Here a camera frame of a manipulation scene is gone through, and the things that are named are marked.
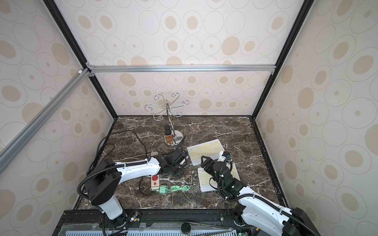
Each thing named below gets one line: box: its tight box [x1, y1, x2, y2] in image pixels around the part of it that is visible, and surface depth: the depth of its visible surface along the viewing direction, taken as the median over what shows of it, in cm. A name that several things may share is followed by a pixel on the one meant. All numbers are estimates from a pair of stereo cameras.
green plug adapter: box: [159, 185, 169, 194], surface depth 83 cm
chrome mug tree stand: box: [144, 92, 190, 146], surface depth 85 cm
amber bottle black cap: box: [163, 124, 173, 145], surface depth 99 cm
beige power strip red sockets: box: [150, 174, 160, 191], surface depth 85 cm
